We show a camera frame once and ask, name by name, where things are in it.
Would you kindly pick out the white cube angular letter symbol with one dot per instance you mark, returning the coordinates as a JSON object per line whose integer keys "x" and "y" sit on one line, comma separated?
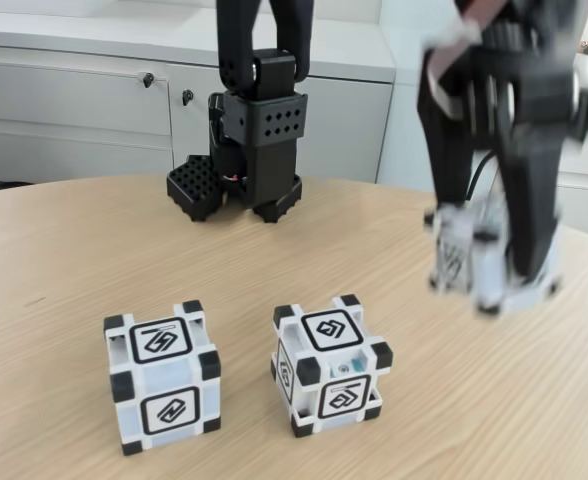
{"x": 484, "y": 270}

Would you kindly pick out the white cube nested diamond symbol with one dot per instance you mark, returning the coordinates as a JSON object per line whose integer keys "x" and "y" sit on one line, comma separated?
{"x": 331, "y": 365}

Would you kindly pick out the black cabinet key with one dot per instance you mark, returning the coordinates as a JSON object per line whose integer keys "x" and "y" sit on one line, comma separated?
{"x": 187, "y": 96}
{"x": 148, "y": 79}

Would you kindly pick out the white cube zigzag symbol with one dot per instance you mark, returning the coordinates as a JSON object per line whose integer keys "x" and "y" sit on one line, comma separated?
{"x": 169, "y": 370}

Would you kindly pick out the bare camera circuit board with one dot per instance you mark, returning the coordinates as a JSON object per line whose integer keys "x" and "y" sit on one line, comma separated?
{"x": 586, "y": 110}

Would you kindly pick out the grey vertical frame post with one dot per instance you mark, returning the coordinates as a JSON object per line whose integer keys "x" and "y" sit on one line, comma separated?
{"x": 574, "y": 20}

